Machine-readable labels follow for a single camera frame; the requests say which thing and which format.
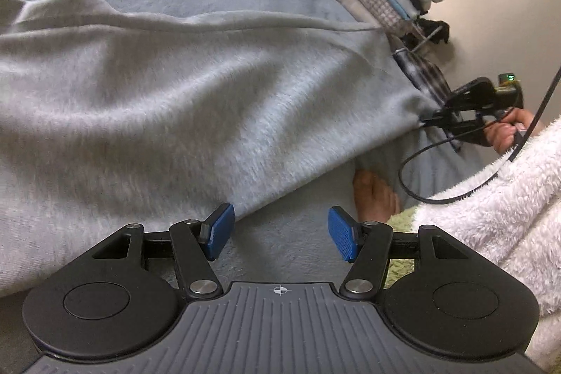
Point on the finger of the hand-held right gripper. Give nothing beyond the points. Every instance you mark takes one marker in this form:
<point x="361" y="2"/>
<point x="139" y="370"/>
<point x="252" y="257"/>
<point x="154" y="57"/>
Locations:
<point x="464" y="134"/>
<point x="471" y="93"/>

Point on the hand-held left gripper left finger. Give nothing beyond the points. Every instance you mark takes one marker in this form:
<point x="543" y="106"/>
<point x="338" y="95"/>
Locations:
<point x="219" y="231"/>

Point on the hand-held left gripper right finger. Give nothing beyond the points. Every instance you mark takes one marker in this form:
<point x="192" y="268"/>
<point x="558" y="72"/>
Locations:
<point x="342" y="231"/>

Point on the grey sweatpants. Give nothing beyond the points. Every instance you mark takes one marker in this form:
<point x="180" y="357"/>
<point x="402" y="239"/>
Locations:
<point x="175" y="102"/>

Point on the person's right hand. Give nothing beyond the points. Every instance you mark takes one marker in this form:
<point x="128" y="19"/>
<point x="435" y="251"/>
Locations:
<point x="504" y="137"/>

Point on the person's bare foot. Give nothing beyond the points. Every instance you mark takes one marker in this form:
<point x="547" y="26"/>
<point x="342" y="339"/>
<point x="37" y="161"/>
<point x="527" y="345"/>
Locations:
<point x="377" y="194"/>

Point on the dark plaid cloth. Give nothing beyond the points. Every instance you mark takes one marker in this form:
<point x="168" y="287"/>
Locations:
<point x="423" y="71"/>

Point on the green shaggy rug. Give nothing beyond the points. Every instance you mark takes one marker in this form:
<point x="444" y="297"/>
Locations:
<point x="401" y="264"/>

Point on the black object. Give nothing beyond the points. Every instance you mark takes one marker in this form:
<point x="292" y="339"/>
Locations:
<point x="431" y="30"/>

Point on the white fleece robe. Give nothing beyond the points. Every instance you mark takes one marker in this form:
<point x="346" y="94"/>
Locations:
<point x="482" y="251"/>

